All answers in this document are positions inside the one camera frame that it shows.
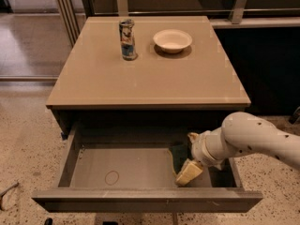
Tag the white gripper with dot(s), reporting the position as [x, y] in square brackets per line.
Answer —
[199, 150]

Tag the green and yellow sponge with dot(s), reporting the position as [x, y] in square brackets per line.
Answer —
[179, 154]

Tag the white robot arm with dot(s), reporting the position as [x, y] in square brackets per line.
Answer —
[240, 134]

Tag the grey cabinet with counter top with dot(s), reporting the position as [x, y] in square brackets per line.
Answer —
[96, 77]

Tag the open grey top drawer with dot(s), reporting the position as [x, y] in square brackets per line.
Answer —
[129, 169]

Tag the white paper bowl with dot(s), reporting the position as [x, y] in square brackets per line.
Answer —
[172, 40]

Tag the blue and silver drink can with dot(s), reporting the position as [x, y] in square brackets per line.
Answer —
[127, 40]

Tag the grey metal tool on floor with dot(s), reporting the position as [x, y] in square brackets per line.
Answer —
[5, 195]

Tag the metal railing frame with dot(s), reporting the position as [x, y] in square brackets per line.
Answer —
[223, 13]

